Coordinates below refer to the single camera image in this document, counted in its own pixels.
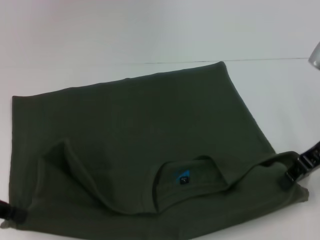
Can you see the dark green FREE! t-shirt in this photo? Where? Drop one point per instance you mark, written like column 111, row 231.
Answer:
column 125, row 125

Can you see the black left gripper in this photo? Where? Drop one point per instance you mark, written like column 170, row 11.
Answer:
column 4, row 208

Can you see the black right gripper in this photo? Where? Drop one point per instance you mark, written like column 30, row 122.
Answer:
column 316, row 157

